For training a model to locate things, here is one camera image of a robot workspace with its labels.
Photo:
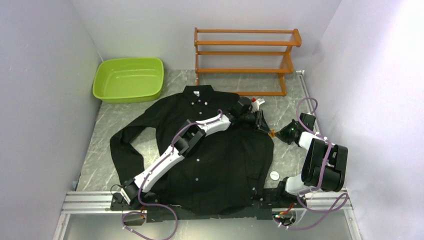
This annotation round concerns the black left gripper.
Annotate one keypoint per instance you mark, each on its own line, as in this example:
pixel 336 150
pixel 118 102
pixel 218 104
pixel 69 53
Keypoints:
pixel 261 125

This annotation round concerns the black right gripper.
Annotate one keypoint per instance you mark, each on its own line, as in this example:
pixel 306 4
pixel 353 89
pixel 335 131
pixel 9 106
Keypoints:
pixel 282 133

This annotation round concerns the orange round brooch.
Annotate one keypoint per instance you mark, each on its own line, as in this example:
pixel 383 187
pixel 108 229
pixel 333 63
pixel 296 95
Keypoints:
pixel 272 133

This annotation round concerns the white round brooch back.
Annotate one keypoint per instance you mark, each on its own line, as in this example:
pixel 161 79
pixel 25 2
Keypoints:
pixel 274 175

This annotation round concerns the black button shirt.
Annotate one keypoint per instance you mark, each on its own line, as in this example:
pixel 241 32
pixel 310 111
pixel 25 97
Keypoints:
pixel 224 172

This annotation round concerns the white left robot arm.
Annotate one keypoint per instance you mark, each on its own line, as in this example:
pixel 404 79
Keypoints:
pixel 191 134

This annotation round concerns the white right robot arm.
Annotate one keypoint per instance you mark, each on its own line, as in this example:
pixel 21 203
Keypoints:
pixel 324 166

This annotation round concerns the orange wooden shoe rack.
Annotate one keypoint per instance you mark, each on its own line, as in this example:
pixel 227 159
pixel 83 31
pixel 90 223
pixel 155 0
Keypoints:
pixel 246 51

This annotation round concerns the green plastic basin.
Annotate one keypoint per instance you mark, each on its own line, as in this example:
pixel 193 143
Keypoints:
pixel 129 80

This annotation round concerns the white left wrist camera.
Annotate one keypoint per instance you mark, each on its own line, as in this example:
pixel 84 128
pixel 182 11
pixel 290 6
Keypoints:
pixel 256 104

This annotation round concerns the aluminium table edge rail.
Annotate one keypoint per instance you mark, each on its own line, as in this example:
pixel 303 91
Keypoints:
pixel 349 211

